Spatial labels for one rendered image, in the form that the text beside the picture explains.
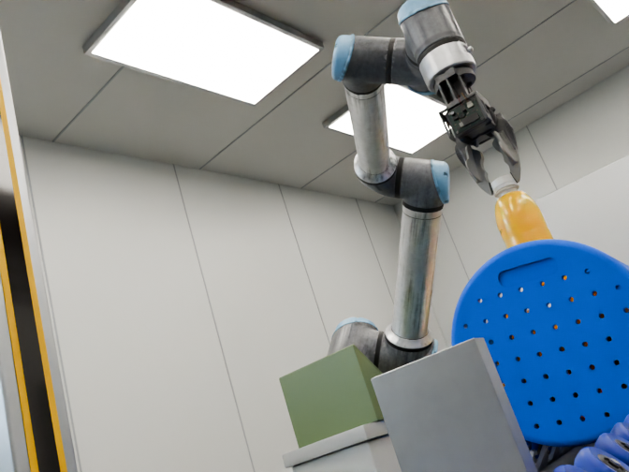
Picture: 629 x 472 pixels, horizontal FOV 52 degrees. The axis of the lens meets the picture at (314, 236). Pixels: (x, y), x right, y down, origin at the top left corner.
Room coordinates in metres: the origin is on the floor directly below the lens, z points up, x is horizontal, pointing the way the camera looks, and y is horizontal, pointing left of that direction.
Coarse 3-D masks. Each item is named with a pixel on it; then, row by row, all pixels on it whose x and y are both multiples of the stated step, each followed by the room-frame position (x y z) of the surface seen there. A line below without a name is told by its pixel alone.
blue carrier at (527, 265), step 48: (480, 288) 0.95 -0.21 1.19; (528, 288) 0.92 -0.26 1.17; (576, 288) 0.89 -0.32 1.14; (624, 288) 0.87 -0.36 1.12; (480, 336) 0.97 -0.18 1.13; (528, 336) 0.94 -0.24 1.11; (576, 336) 0.91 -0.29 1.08; (624, 336) 0.88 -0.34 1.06; (528, 384) 0.95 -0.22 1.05; (576, 384) 0.92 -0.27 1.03; (528, 432) 0.96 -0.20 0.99; (576, 432) 0.93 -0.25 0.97
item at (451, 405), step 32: (448, 352) 0.53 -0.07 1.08; (480, 352) 0.52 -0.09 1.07; (384, 384) 0.56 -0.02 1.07; (416, 384) 0.55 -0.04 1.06; (448, 384) 0.54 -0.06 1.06; (480, 384) 0.52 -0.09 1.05; (384, 416) 0.57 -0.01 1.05; (416, 416) 0.55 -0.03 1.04; (448, 416) 0.54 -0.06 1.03; (480, 416) 0.53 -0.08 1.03; (512, 416) 0.53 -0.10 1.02; (416, 448) 0.56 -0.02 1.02; (448, 448) 0.55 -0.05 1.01; (480, 448) 0.53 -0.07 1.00; (512, 448) 0.52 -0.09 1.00
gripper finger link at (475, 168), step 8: (464, 152) 1.03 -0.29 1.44; (472, 152) 1.03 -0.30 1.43; (480, 152) 1.02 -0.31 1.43; (472, 160) 1.01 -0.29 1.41; (480, 160) 1.02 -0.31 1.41; (472, 168) 1.01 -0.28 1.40; (480, 168) 1.03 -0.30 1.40; (472, 176) 1.03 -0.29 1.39; (480, 176) 1.03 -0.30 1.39; (480, 184) 1.03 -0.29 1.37; (488, 184) 1.03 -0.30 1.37; (488, 192) 1.03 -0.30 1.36
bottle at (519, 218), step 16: (496, 192) 1.02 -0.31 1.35; (512, 192) 1.00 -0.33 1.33; (496, 208) 1.02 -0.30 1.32; (512, 208) 0.99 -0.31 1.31; (528, 208) 0.99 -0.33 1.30; (512, 224) 1.00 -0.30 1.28; (528, 224) 0.99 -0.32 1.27; (544, 224) 1.00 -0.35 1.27; (512, 240) 1.01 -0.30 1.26; (528, 240) 0.99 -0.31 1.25
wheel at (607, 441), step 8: (600, 440) 0.56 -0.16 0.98; (608, 440) 0.55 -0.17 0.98; (616, 440) 0.56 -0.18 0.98; (624, 440) 0.58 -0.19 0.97; (600, 448) 0.56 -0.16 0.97; (608, 448) 0.55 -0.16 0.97; (616, 448) 0.55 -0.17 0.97; (624, 448) 0.55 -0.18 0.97; (616, 456) 0.55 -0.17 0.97; (624, 456) 0.54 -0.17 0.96
